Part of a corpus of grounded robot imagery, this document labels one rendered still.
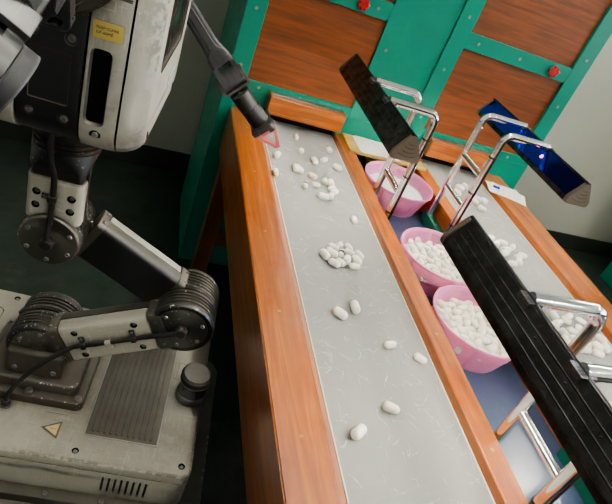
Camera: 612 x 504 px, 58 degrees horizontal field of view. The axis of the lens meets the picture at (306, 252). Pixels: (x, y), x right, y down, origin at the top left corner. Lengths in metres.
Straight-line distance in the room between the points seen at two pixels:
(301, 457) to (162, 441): 0.40
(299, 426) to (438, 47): 1.59
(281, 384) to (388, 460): 0.24
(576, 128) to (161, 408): 3.17
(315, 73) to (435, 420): 1.37
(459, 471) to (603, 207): 3.46
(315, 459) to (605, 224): 3.80
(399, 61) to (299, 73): 0.38
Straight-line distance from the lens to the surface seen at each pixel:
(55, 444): 1.26
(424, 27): 2.18
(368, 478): 1.04
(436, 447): 1.16
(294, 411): 1.02
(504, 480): 1.17
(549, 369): 0.88
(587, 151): 4.03
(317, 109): 2.10
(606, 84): 3.85
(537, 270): 2.01
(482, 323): 1.55
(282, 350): 1.11
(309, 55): 2.10
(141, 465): 1.24
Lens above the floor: 1.52
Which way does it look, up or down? 32 degrees down
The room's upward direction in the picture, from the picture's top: 23 degrees clockwise
